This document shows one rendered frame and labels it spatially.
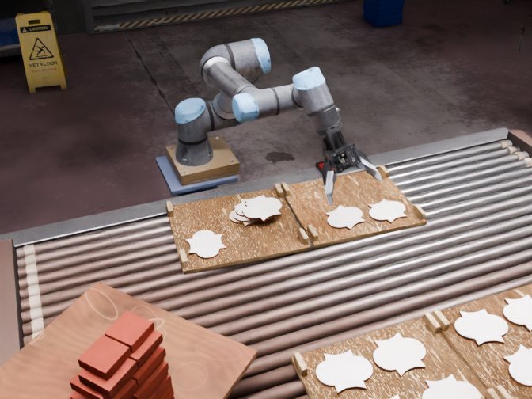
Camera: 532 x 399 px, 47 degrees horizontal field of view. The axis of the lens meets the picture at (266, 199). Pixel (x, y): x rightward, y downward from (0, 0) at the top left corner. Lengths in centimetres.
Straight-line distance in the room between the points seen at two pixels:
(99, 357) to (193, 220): 95
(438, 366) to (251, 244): 69
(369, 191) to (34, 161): 277
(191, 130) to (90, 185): 183
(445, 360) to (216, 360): 59
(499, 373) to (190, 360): 78
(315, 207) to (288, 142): 228
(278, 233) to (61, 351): 79
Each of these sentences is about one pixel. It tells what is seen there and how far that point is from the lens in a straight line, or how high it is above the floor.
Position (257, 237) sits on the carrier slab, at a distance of 197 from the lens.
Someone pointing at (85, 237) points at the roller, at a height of 92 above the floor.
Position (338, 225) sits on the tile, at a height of 94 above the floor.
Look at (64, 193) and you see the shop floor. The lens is 402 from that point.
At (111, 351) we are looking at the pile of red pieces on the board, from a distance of 120.
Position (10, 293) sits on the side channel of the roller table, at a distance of 191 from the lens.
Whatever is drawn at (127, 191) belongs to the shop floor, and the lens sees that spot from 394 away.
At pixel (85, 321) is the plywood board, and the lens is 163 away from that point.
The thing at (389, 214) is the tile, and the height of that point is 94.
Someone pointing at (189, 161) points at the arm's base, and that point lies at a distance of 236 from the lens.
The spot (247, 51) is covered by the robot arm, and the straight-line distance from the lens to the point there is 196.
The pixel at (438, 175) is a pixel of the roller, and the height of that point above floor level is 92.
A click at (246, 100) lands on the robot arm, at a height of 148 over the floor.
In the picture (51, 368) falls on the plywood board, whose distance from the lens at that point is 154.
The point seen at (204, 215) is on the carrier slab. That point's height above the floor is 94.
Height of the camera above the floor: 218
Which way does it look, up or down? 35 degrees down
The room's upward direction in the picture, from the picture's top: straight up
